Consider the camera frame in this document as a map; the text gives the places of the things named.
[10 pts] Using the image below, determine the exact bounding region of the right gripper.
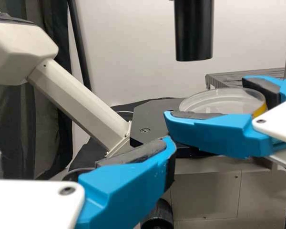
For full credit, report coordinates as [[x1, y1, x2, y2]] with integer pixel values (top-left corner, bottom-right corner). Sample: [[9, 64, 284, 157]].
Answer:
[[163, 75, 286, 172]]

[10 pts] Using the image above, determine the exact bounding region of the black platform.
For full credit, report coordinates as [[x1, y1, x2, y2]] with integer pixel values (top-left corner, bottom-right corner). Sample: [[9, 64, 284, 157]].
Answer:
[[204, 68, 286, 89]]

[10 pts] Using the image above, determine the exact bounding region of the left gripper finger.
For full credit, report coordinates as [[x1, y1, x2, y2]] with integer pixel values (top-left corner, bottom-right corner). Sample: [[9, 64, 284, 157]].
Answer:
[[75, 135, 177, 229]]

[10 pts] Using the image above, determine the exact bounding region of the cream microscope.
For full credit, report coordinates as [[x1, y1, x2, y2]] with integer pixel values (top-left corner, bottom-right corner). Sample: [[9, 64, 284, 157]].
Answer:
[[0, 0, 286, 229]]

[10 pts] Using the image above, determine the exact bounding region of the petri dish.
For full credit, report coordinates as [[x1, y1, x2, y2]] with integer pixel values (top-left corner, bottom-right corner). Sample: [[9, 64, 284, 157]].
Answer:
[[178, 87, 267, 119]]

